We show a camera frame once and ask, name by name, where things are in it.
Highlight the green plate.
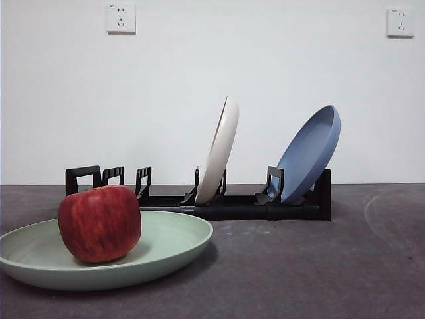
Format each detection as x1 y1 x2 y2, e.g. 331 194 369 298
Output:
0 209 214 292

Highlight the red apple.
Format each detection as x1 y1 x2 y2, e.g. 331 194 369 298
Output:
58 185 143 264

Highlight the beige plate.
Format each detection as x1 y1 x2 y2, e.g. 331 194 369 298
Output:
195 96 240 204

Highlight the black plate rack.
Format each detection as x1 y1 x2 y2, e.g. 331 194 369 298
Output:
65 165 332 221

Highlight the blue plate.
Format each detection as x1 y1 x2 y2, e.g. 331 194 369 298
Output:
269 105 341 204

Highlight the white wall socket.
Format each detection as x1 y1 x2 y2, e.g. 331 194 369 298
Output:
386 8 415 39
106 3 137 35

